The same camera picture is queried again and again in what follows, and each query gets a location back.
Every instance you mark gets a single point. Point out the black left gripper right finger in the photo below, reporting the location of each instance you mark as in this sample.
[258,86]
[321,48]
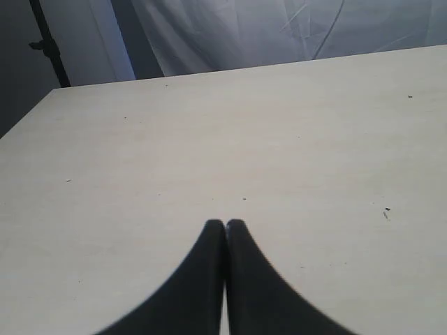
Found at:
[259,300]

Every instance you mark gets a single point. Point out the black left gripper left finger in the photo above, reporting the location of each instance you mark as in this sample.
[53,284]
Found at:
[190,300]

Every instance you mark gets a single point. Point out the white backdrop curtain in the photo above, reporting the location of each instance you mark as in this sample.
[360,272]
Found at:
[105,41]

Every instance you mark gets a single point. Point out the black stand pole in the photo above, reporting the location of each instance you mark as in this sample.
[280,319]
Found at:
[48,45]

